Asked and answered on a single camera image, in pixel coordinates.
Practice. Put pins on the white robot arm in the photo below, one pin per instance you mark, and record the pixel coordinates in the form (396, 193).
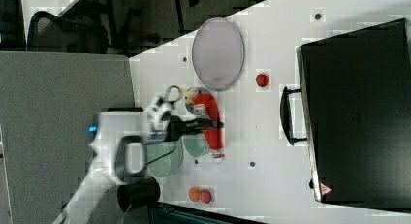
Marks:
(121, 142)

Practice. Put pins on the black office chair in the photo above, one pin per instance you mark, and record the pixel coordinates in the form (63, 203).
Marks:
(80, 30)

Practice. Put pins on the lavender oval plate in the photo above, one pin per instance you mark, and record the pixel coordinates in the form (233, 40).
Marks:
(218, 54)

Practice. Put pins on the green cup with handle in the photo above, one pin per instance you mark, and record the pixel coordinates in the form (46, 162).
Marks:
(196, 145)

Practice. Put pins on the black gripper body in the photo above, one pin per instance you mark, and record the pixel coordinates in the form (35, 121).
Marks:
(178, 127)

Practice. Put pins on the peeled toy banana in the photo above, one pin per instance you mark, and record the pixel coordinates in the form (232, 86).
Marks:
(189, 94)

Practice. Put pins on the orange toy fruit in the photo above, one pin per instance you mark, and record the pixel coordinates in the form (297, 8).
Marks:
(194, 194)

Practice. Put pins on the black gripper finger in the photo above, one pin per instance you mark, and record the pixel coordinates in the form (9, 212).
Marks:
(213, 124)

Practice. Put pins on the green oval strainer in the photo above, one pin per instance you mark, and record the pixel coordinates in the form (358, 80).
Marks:
(164, 159)

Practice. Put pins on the black toaster oven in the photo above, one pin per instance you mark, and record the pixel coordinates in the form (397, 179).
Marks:
(355, 91)

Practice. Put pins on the red toy strawberry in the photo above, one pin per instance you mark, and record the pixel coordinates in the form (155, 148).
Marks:
(205, 196)

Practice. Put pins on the blue bowl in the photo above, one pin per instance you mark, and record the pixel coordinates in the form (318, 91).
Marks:
(195, 101)

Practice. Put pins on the black cylindrical cup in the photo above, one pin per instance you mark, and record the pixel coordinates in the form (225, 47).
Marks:
(143, 193)

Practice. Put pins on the red ketchup bottle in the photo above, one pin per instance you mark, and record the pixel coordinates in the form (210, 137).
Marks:
(214, 136)

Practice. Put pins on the small red toy fruit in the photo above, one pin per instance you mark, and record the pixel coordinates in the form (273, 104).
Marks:
(262, 80)

